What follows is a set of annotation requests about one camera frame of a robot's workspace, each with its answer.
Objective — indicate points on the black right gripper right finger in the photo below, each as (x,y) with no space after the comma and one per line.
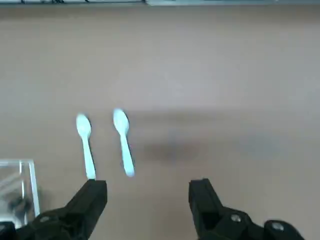
(207,207)

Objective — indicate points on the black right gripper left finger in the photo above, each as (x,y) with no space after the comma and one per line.
(82,205)

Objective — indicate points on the blue plastic spoon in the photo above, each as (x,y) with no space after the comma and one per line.
(121,122)

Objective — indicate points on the green plastic spoon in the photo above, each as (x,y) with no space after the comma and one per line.
(83,126)

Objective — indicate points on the clear acrylic cup rack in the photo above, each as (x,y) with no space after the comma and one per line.
(30,180)

